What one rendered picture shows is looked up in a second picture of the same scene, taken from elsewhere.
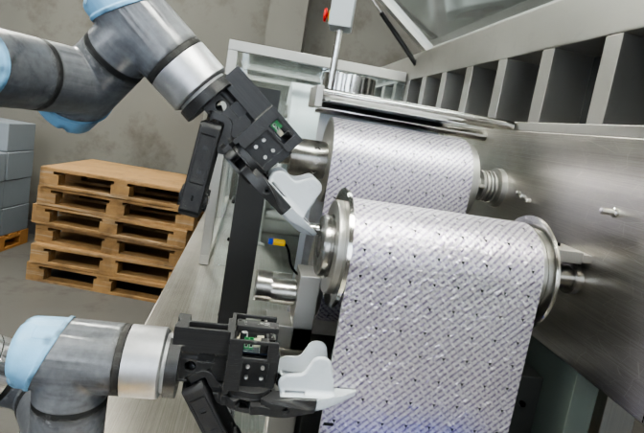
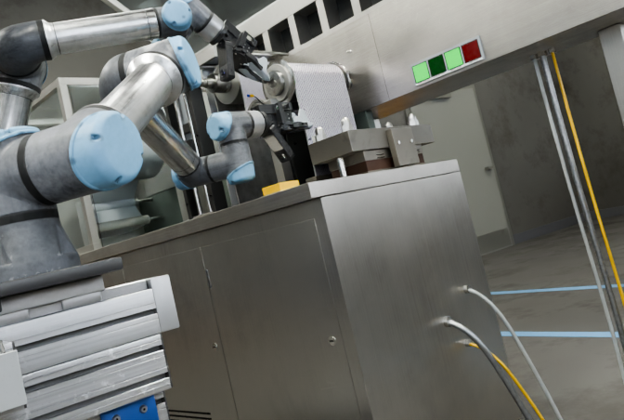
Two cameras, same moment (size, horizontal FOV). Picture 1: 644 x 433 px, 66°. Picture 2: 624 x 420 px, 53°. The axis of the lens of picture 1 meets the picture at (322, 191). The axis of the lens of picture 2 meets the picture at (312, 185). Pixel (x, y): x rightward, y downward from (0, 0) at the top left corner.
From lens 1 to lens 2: 154 cm
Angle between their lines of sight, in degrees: 38
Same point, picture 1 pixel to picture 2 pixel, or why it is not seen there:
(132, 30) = (197, 8)
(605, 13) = not seen: outside the picture
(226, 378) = (281, 117)
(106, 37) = not seen: hidden behind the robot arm
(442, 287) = (319, 82)
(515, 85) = (275, 42)
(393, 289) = (307, 85)
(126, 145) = not seen: outside the picture
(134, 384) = (259, 123)
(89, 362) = (244, 117)
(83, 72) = not seen: hidden behind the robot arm
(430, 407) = (334, 127)
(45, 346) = (228, 114)
